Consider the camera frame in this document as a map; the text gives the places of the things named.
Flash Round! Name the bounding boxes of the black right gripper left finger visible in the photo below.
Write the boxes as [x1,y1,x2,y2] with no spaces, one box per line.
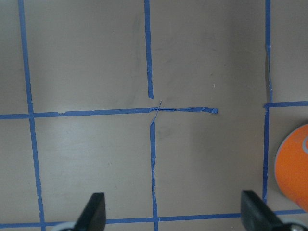
[74,192,106,231]

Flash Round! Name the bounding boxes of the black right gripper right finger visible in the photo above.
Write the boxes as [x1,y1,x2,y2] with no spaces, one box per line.
[241,190,292,231]

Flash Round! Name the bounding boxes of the orange can with grey lid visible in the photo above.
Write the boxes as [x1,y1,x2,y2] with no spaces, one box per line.
[274,124,308,212]

